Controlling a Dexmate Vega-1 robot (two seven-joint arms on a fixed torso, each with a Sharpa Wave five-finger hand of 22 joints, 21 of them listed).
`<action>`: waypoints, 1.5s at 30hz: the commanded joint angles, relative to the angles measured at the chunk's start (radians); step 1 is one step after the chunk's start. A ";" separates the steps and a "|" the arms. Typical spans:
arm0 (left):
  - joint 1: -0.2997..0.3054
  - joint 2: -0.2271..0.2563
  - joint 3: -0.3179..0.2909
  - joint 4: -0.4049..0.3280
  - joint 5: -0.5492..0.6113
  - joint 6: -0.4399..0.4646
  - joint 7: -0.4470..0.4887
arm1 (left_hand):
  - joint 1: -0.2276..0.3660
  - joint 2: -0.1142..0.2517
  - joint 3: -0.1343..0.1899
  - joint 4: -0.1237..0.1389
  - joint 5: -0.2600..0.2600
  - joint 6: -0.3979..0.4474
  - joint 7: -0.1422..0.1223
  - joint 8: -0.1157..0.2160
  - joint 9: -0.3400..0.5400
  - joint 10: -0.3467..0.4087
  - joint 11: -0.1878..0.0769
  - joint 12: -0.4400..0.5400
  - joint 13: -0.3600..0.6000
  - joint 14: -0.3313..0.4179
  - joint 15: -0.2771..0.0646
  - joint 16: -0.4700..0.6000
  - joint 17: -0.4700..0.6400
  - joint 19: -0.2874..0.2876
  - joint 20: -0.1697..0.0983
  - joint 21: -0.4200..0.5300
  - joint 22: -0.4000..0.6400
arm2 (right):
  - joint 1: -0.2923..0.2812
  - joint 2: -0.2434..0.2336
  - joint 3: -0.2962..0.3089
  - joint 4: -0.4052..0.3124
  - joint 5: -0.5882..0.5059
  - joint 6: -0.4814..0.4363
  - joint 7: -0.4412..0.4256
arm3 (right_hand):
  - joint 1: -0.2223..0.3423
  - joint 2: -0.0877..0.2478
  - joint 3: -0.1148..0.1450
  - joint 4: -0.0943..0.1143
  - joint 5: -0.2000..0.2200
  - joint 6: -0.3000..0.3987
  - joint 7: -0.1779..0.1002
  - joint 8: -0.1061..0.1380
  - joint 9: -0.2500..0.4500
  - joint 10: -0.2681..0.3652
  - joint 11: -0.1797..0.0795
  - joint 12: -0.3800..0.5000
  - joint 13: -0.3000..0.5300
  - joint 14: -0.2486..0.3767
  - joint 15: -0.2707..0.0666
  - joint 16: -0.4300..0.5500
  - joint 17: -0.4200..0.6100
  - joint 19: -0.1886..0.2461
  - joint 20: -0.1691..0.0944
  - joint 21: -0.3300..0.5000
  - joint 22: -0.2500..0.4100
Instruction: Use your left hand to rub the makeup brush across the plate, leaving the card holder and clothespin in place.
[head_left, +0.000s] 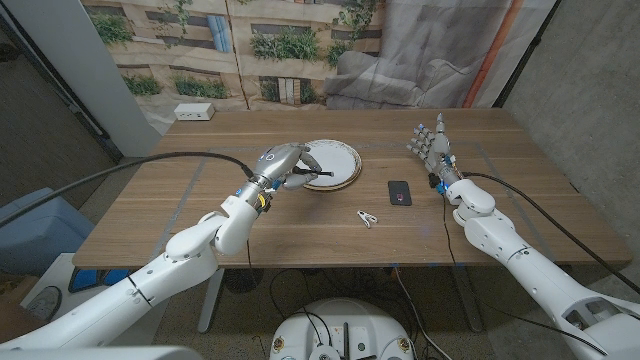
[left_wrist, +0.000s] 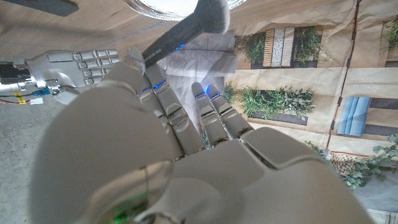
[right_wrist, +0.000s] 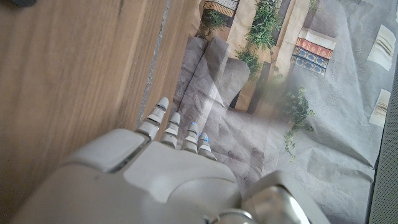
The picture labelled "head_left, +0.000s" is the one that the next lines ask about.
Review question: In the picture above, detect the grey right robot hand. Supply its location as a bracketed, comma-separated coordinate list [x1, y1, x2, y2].
[405, 112, 462, 194]

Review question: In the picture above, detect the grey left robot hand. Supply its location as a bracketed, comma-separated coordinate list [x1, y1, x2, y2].
[249, 141, 324, 194]

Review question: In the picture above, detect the black makeup brush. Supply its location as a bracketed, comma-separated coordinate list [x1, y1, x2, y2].
[292, 165, 335, 179]

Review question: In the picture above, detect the black card holder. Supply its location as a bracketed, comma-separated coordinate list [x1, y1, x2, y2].
[387, 180, 413, 207]

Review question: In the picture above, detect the white plate with gold rim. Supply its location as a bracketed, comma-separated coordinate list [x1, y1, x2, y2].
[294, 138, 363, 192]

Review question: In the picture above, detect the white clothespin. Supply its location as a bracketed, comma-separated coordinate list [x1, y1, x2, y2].
[356, 209, 379, 230]

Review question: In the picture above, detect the printed backdrop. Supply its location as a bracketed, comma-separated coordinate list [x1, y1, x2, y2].
[79, 0, 559, 136]

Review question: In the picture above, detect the white power strip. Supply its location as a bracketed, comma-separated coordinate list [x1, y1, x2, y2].
[173, 102, 216, 122]

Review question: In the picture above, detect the black round floor base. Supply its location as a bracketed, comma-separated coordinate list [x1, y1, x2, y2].
[223, 268, 265, 294]

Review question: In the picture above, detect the black backdrop stand pole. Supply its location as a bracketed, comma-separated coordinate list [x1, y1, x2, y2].
[492, 0, 564, 109]

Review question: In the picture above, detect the grey table leg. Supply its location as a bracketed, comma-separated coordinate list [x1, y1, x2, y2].
[449, 264, 485, 334]

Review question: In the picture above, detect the white table leg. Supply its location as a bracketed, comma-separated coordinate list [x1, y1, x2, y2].
[197, 268, 226, 335]

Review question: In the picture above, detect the white robot torso base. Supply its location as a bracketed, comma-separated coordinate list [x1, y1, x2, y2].
[268, 297, 415, 360]

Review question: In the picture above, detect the blue black floor pad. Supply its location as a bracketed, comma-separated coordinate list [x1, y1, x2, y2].
[68, 268, 132, 294]

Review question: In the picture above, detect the white floor platform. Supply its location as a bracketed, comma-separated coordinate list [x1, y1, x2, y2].
[19, 252, 169, 346]

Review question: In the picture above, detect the blue storage bin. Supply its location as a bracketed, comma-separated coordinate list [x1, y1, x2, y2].
[0, 187, 96, 276]

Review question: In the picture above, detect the white robot chest cover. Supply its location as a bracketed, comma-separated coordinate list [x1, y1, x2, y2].
[0, 344, 204, 360]

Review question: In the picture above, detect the person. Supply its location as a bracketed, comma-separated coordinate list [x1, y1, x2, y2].
[0, 298, 46, 346]

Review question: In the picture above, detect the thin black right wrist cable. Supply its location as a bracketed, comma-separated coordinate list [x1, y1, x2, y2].
[441, 192, 610, 357]

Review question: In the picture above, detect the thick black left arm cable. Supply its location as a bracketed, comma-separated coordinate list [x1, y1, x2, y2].
[0, 151, 255, 229]

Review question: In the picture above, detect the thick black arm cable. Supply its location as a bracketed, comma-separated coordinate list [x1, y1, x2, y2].
[460, 171, 640, 296]
[0, 151, 255, 229]

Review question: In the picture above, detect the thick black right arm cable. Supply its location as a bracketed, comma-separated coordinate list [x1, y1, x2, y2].
[460, 171, 640, 296]

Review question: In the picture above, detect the black floor cable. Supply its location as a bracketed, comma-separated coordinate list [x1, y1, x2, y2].
[268, 268, 332, 347]

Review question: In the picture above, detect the grey floor cable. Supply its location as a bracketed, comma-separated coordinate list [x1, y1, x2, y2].
[393, 267, 454, 360]

